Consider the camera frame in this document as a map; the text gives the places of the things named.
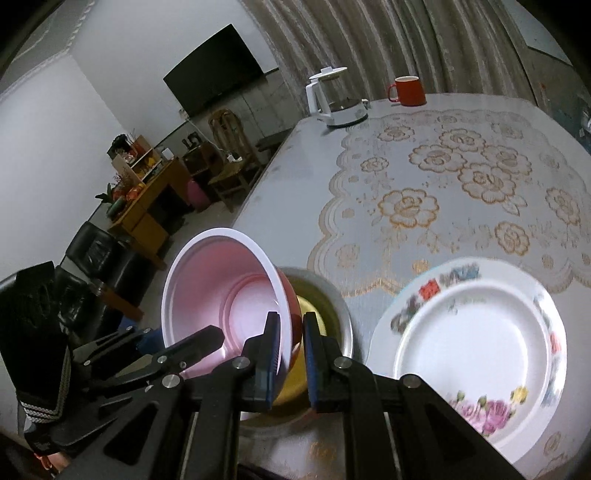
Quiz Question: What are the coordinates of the yellow plastic bowl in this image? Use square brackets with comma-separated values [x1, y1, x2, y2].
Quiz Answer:
[273, 295, 327, 407]

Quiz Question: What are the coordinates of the stainless steel basin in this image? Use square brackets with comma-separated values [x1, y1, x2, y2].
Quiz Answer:
[239, 267, 353, 438]

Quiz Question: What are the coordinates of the red plastic bowl pink inside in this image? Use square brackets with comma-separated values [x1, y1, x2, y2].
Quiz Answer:
[161, 228, 301, 384]

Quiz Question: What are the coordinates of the white plate dragon pattern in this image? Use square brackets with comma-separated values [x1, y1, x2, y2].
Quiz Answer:
[366, 257, 568, 376]

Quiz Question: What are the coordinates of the white floral deep plate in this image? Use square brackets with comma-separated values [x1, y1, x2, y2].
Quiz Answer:
[392, 280, 566, 463]

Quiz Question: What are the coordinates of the person left hand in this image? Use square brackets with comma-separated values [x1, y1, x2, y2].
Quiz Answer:
[35, 452, 71, 476]

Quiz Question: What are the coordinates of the black leather chair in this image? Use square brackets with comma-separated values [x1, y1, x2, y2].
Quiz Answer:
[65, 221, 134, 289]

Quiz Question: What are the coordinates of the wooden side cabinet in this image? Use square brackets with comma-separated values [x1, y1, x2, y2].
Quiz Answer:
[107, 135, 191, 270]

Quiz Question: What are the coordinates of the gold floral table cover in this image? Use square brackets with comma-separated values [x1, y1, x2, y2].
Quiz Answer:
[308, 110, 590, 296]

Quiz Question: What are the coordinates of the white electric kettle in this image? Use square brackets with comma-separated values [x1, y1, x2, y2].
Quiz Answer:
[305, 66, 369, 128]

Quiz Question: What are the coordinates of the red mug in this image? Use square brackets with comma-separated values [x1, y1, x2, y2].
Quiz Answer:
[387, 75, 427, 107]

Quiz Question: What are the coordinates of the beige curtain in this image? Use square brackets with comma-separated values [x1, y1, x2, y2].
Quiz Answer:
[242, 1, 544, 115]

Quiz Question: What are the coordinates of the wooden chair by wall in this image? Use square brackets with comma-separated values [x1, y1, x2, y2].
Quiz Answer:
[208, 109, 263, 211]

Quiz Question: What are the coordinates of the black wall television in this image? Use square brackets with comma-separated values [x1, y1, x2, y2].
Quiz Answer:
[163, 24, 264, 117]

